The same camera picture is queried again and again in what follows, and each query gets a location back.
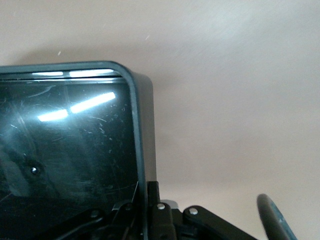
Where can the black plastic box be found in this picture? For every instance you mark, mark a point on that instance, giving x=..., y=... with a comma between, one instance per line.
x=75, y=137

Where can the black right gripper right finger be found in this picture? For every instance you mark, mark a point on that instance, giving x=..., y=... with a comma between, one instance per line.
x=200, y=225

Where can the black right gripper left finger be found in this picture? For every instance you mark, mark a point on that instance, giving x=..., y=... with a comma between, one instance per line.
x=112, y=227

